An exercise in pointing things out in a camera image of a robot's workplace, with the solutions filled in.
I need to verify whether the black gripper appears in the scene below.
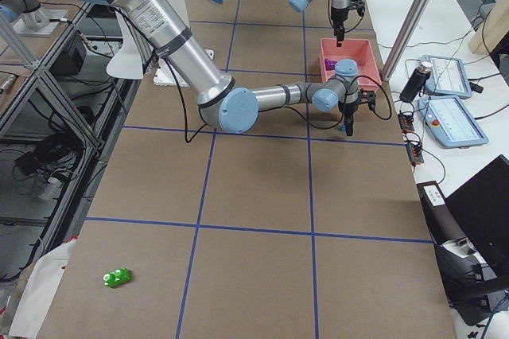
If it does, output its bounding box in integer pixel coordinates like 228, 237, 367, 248
330, 0, 365, 47
338, 90, 376, 136

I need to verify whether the purple block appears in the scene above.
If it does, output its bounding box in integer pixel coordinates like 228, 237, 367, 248
324, 59, 337, 71

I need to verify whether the pink plastic box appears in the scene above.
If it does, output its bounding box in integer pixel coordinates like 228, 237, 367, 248
318, 38, 382, 91

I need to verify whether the dark box with label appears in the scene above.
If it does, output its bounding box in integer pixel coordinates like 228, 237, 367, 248
417, 181, 468, 247

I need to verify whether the grey usb hub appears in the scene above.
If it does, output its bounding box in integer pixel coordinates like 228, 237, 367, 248
405, 140, 424, 167
398, 112, 414, 133

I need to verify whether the black bottle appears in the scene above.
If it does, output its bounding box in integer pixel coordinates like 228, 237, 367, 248
399, 60, 433, 103

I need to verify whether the teach pendant tablet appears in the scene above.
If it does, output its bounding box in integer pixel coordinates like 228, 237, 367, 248
422, 55, 472, 99
418, 95, 489, 148

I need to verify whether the black laptop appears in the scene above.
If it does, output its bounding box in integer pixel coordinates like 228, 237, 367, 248
445, 154, 508, 275

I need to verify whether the green block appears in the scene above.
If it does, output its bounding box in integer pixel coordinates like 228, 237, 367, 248
103, 267, 131, 288

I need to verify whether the aluminium frame post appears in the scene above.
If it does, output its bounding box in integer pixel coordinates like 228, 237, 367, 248
381, 0, 429, 81

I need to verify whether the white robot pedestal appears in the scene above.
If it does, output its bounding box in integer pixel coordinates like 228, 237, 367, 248
108, 0, 223, 103

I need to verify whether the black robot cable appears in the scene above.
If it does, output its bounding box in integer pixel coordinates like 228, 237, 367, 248
115, 8, 216, 145

